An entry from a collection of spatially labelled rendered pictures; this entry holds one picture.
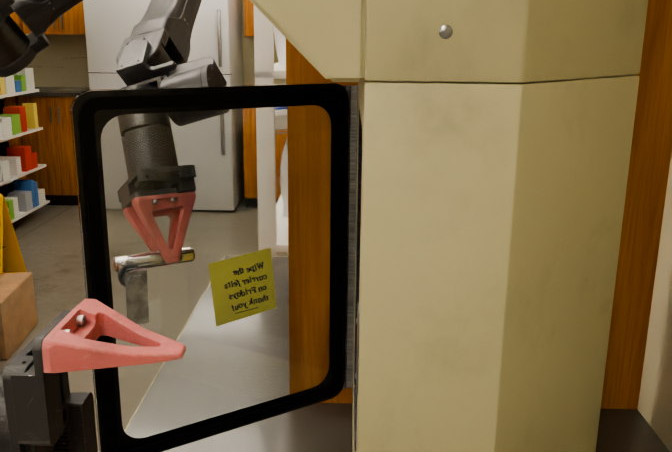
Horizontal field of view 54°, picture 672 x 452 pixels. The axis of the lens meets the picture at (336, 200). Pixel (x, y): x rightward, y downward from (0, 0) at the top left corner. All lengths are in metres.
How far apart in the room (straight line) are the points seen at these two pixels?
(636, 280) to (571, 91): 0.47
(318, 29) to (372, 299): 0.20
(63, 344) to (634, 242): 0.73
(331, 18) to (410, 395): 0.29
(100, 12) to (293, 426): 4.99
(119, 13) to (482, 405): 5.26
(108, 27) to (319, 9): 5.23
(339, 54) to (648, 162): 0.55
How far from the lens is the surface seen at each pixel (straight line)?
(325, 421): 0.94
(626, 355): 1.01
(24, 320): 3.58
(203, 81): 0.75
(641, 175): 0.94
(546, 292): 0.58
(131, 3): 5.62
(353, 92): 0.79
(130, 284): 0.70
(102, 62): 5.70
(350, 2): 0.47
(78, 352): 0.43
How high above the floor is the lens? 1.44
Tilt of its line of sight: 14 degrees down
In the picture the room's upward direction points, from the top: 1 degrees clockwise
